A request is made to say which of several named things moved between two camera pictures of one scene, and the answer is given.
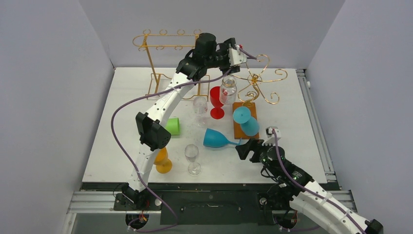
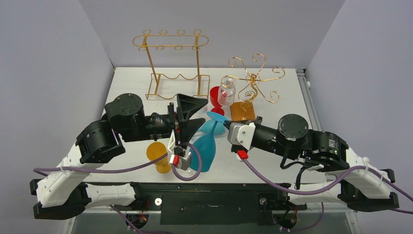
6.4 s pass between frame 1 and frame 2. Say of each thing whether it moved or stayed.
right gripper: moved
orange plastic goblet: stayed
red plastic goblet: stayed
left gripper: moved
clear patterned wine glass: stayed
